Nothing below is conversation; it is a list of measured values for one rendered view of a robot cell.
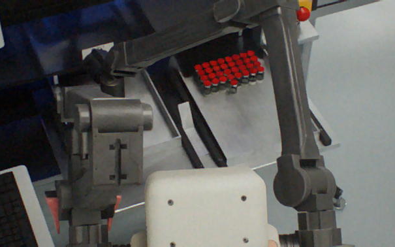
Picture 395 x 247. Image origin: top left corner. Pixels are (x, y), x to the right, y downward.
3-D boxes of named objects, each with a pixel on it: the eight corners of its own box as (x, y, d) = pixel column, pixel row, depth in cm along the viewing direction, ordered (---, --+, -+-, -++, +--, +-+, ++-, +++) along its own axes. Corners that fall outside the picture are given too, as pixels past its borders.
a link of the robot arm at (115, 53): (117, 55, 192) (145, 58, 199) (93, 27, 199) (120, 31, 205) (95, 97, 197) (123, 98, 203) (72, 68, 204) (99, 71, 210)
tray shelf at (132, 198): (31, 96, 231) (31, 91, 229) (261, 34, 249) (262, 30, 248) (81, 227, 200) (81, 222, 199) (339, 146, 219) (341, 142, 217)
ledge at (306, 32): (259, 21, 254) (260, 16, 252) (297, 11, 257) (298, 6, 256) (279, 49, 245) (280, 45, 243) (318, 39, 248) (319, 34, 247)
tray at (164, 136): (48, 86, 231) (46, 77, 228) (137, 63, 238) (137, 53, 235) (84, 174, 209) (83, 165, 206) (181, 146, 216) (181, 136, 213)
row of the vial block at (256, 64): (198, 87, 230) (198, 76, 227) (258, 72, 235) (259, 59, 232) (202, 93, 229) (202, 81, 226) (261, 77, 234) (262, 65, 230)
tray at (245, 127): (178, 80, 233) (178, 71, 230) (264, 58, 239) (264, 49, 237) (226, 168, 211) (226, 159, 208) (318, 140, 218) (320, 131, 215)
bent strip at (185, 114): (177, 119, 222) (177, 104, 218) (188, 116, 223) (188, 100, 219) (198, 157, 213) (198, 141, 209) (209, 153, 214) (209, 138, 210)
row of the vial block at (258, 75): (202, 93, 229) (202, 81, 226) (261, 77, 234) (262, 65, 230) (204, 98, 228) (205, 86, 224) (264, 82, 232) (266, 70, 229)
